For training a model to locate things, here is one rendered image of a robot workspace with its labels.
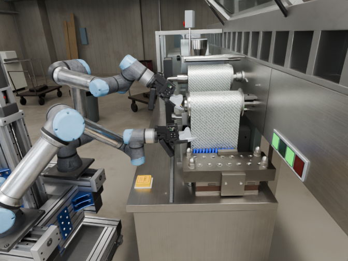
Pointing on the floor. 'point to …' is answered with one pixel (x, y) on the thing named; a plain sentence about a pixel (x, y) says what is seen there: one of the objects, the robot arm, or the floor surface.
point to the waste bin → (92, 106)
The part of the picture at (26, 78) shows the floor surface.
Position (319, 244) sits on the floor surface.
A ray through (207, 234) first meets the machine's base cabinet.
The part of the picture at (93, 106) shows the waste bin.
